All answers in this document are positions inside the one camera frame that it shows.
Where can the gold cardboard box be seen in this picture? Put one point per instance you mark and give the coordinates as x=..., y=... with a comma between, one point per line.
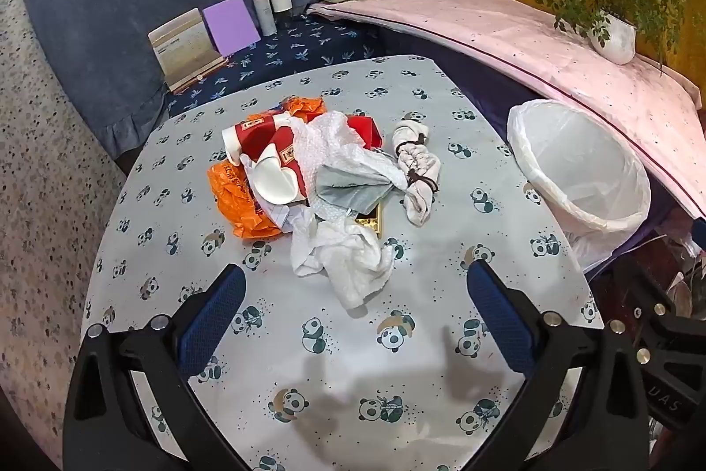
x=370, y=224

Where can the grey cloth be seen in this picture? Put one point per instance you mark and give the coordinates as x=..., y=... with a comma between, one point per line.
x=342, y=189

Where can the panda print tablecloth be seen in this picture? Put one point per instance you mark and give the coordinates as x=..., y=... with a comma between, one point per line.
x=165, y=228

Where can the beige open book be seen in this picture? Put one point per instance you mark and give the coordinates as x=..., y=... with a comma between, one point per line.
x=182, y=46

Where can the purple board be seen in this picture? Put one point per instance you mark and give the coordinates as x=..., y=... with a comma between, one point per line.
x=230, y=27

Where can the dark purple cloth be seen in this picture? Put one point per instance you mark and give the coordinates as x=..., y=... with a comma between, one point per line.
x=485, y=90

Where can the red cardboard box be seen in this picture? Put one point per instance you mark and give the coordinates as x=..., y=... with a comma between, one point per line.
x=368, y=129

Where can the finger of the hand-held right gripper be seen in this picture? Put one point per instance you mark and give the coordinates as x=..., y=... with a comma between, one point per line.
x=653, y=322

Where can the bin with white plastic liner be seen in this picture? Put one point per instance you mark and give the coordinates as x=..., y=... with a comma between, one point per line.
x=579, y=156

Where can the white cloth bundle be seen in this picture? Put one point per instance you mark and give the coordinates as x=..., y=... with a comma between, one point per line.
x=422, y=167

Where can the red and white paper cup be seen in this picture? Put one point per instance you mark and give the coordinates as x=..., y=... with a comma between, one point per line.
x=259, y=134

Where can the crushed white paper cup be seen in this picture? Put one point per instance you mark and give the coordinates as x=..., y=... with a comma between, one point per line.
x=273, y=181

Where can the navy printed cloth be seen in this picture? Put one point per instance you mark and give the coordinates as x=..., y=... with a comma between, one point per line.
x=309, y=46

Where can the pink cloth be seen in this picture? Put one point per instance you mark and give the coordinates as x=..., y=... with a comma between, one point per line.
x=496, y=29

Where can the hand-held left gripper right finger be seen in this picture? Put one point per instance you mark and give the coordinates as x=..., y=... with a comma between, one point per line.
x=499, y=316

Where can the tall white bottle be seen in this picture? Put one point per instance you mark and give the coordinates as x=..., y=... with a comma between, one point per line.
x=265, y=13

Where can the orange insect print plastic bag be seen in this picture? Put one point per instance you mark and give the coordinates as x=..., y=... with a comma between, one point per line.
x=237, y=200

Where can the crumpled orange plastic bag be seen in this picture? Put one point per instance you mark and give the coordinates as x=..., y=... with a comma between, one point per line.
x=306, y=108

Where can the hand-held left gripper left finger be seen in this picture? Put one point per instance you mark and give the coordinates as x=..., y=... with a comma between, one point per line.
x=215, y=316

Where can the white tissue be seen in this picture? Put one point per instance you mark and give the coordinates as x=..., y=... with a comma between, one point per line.
x=353, y=261

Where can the white bubble wrap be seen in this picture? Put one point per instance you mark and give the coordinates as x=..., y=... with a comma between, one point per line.
x=331, y=140

